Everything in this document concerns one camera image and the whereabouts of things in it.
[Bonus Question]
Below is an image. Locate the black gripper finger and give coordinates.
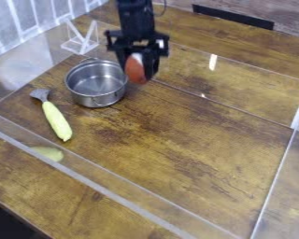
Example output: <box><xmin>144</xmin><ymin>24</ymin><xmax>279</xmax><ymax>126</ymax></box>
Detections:
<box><xmin>115</xmin><ymin>49</ymin><xmax>131</xmax><ymax>68</ymax></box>
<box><xmin>143</xmin><ymin>49</ymin><xmax>159</xmax><ymax>78</ymax></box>

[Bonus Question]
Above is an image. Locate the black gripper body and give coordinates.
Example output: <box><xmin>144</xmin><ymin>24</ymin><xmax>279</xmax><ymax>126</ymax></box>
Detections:
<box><xmin>103</xmin><ymin>0</ymin><xmax>171</xmax><ymax>59</ymax></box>

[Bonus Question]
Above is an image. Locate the red and white toy mushroom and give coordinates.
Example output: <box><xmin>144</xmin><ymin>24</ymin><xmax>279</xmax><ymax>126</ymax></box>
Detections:
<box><xmin>123</xmin><ymin>41</ymin><xmax>160</xmax><ymax>84</ymax></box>

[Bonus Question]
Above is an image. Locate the silver metal pot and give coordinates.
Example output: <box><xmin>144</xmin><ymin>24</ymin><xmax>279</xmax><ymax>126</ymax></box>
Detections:
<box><xmin>65</xmin><ymin>58</ymin><xmax>128</xmax><ymax>108</ymax></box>

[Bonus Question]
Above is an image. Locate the yellow toy corn cob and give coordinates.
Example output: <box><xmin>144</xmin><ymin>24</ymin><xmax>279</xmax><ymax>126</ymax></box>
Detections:
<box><xmin>29</xmin><ymin>89</ymin><xmax>72</xmax><ymax>142</ymax></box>

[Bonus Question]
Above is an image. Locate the black strip on table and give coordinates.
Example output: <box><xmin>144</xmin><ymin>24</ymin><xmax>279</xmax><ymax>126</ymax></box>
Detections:
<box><xmin>192</xmin><ymin>4</ymin><xmax>274</xmax><ymax>30</ymax></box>

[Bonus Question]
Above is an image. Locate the clear acrylic front barrier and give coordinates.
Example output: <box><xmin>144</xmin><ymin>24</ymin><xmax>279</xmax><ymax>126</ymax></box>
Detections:
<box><xmin>0</xmin><ymin>116</ymin><xmax>240</xmax><ymax>239</ymax></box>

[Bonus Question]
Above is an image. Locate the clear acrylic barrier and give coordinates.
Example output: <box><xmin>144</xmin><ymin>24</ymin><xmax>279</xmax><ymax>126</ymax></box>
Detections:
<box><xmin>0</xmin><ymin>116</ymin><xmax>240</xmax><ymax>239</ymax></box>
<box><xmin>251</xmin><ymin>106</ymin><xmax>299</xmax><ymax>239</ymax></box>

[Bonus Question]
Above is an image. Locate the clear acrylic right barrier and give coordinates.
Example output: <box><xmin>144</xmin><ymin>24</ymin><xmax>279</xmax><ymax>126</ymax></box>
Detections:
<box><xmin>251</xmin><ymin>106</ymin><xmax>299</xmax><ymax>239</ymax></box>

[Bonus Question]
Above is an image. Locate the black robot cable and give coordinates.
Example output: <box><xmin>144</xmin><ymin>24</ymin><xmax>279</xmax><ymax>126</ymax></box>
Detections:
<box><xmin>152</xmin><ymin>0</ymin><xmax>168</xmax><ymax>18</ymax></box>

